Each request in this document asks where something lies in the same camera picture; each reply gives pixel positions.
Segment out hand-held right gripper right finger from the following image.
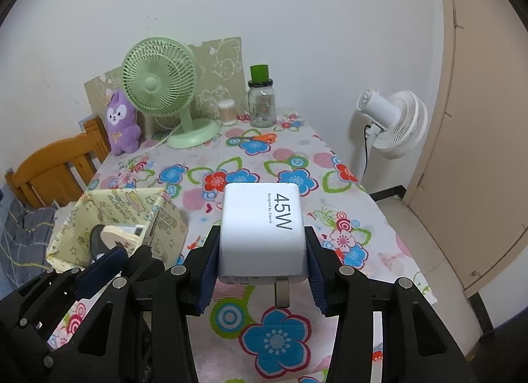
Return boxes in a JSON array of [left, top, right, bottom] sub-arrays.
[[303, 225, 478, 383]]

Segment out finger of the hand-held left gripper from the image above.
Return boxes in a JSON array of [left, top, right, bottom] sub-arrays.
[[123, 244, 166, 279], [0, 245, 130, 372]]

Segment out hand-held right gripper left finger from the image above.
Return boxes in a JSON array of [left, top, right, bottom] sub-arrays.
[[43, 225, 224, 383]]

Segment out cream plastic gadget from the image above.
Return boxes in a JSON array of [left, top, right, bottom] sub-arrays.
[[101, 224, 146, 252]]

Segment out yellow printed fabric storage box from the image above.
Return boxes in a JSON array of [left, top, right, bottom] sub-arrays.
[[45, 187, 189, 275]]

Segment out white charger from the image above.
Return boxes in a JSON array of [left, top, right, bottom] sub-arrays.
[[217, 181, 310, 309]]

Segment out black round foam object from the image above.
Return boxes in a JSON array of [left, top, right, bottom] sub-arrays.
[[88, 224, 109, 263]]

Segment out floral tablecloth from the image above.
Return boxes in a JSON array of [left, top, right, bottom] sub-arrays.
[[45, 108, 439, 383]]

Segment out grey plaid quilt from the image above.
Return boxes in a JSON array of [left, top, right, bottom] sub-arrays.
[[0, 197, 59, 290]]

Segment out wooden bed headboard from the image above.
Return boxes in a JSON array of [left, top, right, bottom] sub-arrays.
[[4, 114, 111, 209]]

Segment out purple plush toy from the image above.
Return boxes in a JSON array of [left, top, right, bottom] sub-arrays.
[[105, 89, 143, 156]]

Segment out cotton swab jar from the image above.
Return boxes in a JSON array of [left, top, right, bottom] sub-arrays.
[[217, 99, 237, 126]]

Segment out white standing fan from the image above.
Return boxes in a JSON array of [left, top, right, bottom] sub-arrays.
[[347, 88, 430, 191]]

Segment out glass jar with green lid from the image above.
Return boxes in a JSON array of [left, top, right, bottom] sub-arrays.
[[247, 64, 277, 128]]

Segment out green desk fan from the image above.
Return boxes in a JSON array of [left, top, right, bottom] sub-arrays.
[[121, 36, 222, 150]]

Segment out beige printed board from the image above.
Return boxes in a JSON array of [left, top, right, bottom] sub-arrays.
[[84, 36, 244, 141]]

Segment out beige wooden door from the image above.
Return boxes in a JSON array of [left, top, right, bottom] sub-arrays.
[[402, 0, 528, 298]]

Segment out white fan cord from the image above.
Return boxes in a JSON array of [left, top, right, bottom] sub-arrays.
[[140, 124, 184, 155]]

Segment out orange handled scissors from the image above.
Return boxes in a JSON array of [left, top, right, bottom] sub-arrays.
[[225, 131, 277, 145]]

